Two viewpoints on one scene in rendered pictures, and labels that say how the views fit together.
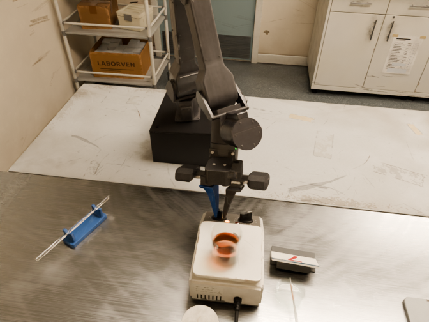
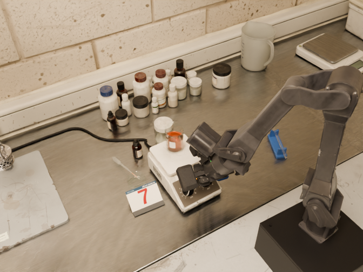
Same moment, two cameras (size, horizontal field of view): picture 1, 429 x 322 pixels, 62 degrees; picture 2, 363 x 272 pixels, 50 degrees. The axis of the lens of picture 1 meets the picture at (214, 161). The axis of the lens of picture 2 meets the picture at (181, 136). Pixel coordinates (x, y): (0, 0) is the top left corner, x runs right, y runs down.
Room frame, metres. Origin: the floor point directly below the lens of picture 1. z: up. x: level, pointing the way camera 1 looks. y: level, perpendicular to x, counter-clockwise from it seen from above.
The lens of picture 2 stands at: (1.00, -0.46, 1.79)
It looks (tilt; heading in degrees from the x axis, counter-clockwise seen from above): 45 degrees down; 144
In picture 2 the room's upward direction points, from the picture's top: 1 degrees counter-clockwise
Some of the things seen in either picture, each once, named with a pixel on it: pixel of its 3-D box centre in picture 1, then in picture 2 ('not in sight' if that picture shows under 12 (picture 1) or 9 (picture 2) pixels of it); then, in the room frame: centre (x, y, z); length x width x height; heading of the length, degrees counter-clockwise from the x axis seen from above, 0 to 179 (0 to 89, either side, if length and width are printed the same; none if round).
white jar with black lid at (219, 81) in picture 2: not in sight; (221, 75); (0.14, 0.36, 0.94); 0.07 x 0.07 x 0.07
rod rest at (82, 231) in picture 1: (84, 223); (277, 143); (0.50, 0.28, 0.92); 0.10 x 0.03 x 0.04; 150
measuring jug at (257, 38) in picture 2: not in sight; (258, 49); (0.14, 0.54, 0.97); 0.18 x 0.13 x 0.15; 166
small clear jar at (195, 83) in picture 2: not in sight; (195, 86); (0.12, 0.25, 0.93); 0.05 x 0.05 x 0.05
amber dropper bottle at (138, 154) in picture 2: not in sight; (136, 147); (0.26, -0.08, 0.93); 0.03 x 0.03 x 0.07
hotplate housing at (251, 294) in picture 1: (229, 252); (181, 169); (0.41, -0.03, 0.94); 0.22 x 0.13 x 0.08; 174
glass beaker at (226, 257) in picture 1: (225, 246); (174, 137); (0.37, -0.02, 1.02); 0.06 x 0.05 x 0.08; 157
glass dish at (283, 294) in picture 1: (289, 292); (136, 181); (0.35, -0.15, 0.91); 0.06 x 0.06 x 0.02
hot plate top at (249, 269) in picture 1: (228, 250); (176, 154); (0.39, -0.03, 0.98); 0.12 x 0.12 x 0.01; 84
